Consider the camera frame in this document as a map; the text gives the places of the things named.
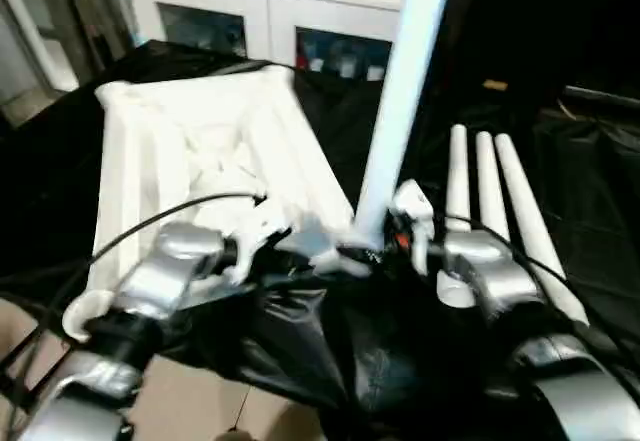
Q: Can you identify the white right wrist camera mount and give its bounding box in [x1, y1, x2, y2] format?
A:
[389, 179, 434, 277]

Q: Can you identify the white plastic table leg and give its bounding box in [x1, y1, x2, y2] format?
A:
[493, 133, 591, 326]
[474, 131, 511, 242]
[435, 124, 479, 308]
[352, 0, 459, 255]

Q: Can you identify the long black pole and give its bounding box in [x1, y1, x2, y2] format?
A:
[564, 85, 640, 108]

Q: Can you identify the grey metal rack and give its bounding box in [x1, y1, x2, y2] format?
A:
[0, 0, 136, 127]

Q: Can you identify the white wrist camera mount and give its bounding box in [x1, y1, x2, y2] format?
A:
[227, 193, 294, 285]
[389, 179, 434, 277]

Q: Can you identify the white cabinet with glass doors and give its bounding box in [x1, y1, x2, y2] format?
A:
[119, 0, 416, 82]

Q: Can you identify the white plastic table top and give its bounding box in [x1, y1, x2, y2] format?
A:
[62, 63, 374, 345]

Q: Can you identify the black mat cover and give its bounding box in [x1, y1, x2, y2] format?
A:
[0, 38, 640, 441]

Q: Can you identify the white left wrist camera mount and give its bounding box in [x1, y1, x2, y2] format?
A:
[227, 193, 294, 285]

